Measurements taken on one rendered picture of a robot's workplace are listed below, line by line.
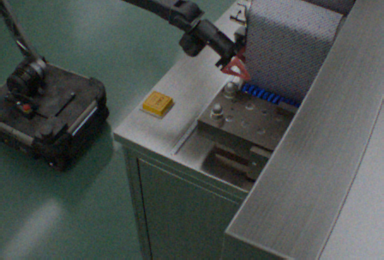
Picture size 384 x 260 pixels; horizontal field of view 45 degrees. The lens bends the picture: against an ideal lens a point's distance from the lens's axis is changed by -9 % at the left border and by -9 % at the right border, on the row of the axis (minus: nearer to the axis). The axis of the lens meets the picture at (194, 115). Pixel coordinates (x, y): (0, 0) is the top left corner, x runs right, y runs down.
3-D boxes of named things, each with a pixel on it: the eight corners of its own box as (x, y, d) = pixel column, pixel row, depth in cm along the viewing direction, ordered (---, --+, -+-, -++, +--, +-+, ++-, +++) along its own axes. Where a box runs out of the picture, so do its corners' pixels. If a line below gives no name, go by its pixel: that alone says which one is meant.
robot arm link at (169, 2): (64, -28, 142) (85, -43, 149) (64, -13, 146) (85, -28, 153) (187, 20, 133) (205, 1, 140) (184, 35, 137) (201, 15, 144)
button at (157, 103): (154, 95, 160) (153, 89, 158) (173, 103, 157) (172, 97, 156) (141, 108, 155) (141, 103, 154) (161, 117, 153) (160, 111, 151)
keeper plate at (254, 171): (249, 171, 137) (253, 144, 129) (281, 184, 134) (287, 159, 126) (245, 178, 136) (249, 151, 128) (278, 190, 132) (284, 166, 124)
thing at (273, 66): (243, 83, 146) (248, 32, 133) (317, 111, 138) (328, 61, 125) (243, 84, 146) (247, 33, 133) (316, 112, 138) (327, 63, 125)
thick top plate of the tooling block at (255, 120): (224, 99, 148) (225, 84, 144) (347, 148, 135) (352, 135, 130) (196, 134, 139) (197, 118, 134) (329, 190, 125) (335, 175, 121)
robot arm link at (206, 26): (196, 22, 136) (207, 12, 139) (185, 35, 141) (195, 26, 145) (215, 39, 136) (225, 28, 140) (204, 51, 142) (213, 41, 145)
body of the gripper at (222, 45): (219, 69, 140) (198, 51, 139) (234, 51, 146) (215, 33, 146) (230, 57, 135) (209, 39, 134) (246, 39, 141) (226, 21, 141)
